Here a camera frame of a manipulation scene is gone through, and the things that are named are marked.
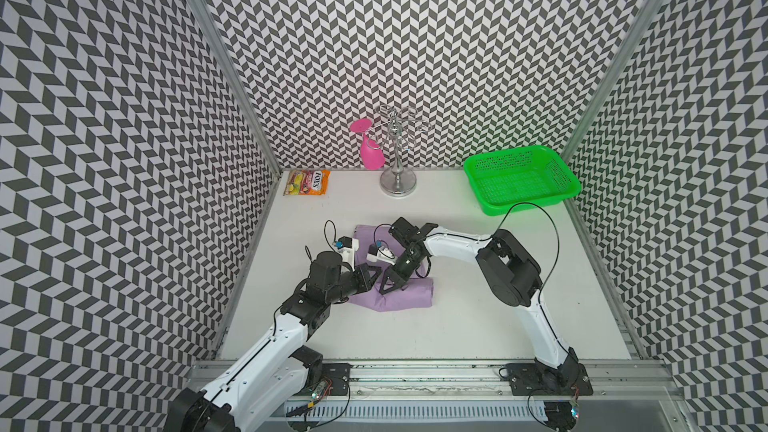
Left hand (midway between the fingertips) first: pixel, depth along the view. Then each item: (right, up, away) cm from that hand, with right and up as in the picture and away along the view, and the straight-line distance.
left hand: (381, 273), depth 79 cm
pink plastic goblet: (-5, +36, +24) cm, 43 cm away
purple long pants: (+10, -5, +1) cm, 11 cm away
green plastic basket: (+59, +29, +37) cm, 75 cm away
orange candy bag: (-30, +26, +32) cm, 51 cm away
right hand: (+1, -7, +8) cm, 11 cm away
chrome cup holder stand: (+4, +42, +14) cm, 45 cm away
